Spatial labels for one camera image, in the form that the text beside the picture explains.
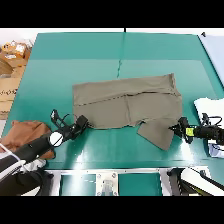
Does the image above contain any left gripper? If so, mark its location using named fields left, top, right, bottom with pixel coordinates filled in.
left=67, top=115, right=90, bottom=139

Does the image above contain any brown garment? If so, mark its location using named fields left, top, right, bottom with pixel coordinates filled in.
left=1, top=119, right=56, bottom=161

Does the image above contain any silver frame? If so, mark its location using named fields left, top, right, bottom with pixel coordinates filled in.
left=45, top=166, right=183, bottom=197

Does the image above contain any pale blue garment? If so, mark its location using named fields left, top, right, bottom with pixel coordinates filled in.
left=193, top=96, right=224, bottom=158

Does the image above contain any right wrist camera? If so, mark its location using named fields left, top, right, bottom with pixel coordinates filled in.
left=200, top=112, right=223, bottom=128

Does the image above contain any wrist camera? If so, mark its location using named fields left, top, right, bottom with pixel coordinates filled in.
left=200, top=112, right=223, bottom=128
left=49, top=108, right=71, bottom=130

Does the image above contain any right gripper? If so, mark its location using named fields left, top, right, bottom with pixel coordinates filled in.
left=168, top=116, right=198, bottom=145

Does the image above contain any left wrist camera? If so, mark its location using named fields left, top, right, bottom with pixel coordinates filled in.
left=49, top=108, right=71, bottom=130

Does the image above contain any white garment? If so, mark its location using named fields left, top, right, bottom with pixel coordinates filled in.
left=22, top=157, right=48, bottom=173

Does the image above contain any olive shirt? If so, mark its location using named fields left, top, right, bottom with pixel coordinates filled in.
left=71, top=72, right=184, bottom=152

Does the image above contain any cardboard box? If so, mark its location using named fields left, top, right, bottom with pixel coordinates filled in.
left=0, top=39, right=34, bottom=69
left=0, top=65, right=27, bottom=120

